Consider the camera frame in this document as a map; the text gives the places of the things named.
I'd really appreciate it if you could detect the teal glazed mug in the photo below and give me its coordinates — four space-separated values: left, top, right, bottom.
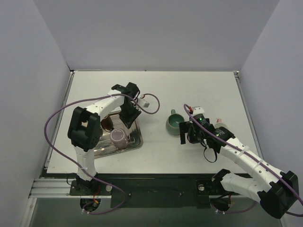
166 109 185 136

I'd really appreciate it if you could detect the mauve cylindrical mug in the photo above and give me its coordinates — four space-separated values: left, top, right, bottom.
110 128 128 149

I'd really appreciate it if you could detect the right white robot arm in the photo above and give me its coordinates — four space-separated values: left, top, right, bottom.
179 114 299 219

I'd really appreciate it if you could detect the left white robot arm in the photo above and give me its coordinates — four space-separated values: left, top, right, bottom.
68 82 141 195

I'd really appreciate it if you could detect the small brown mug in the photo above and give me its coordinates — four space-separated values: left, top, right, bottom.
100 115 114 131

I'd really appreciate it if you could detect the stainless steel tray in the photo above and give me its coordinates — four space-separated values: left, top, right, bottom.
94 111 143 158

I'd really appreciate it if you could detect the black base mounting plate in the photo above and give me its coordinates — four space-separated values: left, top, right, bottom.
42 172 233 211

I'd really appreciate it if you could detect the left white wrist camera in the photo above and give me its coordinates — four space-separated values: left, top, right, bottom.
137 95 150 108

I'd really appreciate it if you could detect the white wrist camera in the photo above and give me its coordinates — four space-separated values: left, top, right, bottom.
192 106 205 117
137 95 150 108

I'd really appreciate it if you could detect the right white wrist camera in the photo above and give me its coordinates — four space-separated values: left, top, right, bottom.
192 106 205 117

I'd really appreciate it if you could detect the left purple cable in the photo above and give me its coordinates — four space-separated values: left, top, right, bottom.
44 92 160 215

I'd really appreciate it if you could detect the purple cable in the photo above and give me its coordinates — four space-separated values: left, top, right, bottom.
44 92 160 215
184 103 303 217

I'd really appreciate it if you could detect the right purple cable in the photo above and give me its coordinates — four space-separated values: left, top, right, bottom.
184 103 303 217

